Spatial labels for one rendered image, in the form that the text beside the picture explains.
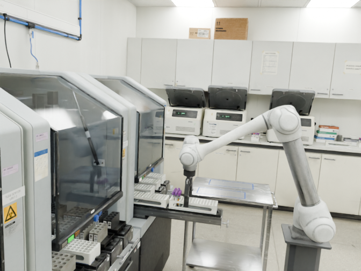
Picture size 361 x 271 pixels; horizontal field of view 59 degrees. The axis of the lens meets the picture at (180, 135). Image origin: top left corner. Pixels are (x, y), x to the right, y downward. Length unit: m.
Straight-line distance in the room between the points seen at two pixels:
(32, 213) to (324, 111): 4.32
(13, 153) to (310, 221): 1.46
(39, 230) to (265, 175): 3.49
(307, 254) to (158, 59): 3.34
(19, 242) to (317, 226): 1.39
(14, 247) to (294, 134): 1.33
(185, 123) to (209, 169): 0.69
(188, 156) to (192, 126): 2.57
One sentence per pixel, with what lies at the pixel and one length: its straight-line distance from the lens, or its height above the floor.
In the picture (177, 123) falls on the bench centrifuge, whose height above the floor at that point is 1.05.
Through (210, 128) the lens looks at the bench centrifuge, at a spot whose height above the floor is 1.03.
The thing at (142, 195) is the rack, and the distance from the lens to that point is 2.10.
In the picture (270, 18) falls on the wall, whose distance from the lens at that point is 4.92.
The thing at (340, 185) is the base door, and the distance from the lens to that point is 4.51.
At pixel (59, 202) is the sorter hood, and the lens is 1.25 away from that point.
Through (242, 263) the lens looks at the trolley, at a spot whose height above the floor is 0.28.
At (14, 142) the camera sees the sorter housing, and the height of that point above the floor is 1.40.
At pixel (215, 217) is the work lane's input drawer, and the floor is 0.80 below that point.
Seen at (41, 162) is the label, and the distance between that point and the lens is 1.14.
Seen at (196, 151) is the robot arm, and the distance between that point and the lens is 1.77.
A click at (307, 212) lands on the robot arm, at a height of 0.94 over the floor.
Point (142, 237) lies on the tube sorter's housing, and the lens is 2.04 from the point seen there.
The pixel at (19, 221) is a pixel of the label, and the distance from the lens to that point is 1.11.
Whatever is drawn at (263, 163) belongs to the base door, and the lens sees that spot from 4.31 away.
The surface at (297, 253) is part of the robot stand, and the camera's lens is 2.18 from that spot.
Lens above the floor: 1.59
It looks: 9 degrees down
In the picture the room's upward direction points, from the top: 3 degrees clockwise
